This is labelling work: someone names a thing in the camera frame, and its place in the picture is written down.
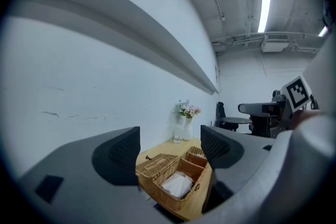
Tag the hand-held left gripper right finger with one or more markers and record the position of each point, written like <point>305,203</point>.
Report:
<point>236,147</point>

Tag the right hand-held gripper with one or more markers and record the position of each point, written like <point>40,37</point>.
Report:
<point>296,91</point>

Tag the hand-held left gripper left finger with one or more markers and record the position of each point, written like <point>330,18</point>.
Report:
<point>78,165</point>

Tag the wicker basket box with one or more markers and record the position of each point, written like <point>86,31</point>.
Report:
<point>168,175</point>

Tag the person's right forearm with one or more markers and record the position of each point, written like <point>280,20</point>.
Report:
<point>305,118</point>

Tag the black office chair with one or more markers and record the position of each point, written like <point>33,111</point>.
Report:
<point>221,114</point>

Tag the white ribbed vase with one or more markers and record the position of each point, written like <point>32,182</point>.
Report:
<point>187,129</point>

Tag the clear drinking glass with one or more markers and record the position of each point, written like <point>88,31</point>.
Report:
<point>177,139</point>

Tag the pink and white flower bouquet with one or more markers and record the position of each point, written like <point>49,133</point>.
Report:
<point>187,109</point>

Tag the white air conditioner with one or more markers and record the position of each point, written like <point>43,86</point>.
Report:
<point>274,43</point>

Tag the white ceiling pipes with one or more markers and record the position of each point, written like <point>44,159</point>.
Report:
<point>236,40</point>

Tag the small black clip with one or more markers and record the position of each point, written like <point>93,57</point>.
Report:
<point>148,158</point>

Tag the white cloth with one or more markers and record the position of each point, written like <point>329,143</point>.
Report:
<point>177,185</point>

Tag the long ceiling light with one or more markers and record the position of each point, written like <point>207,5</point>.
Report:
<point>264,9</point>

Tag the short ceiling light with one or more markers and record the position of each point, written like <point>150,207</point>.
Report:
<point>323,31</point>

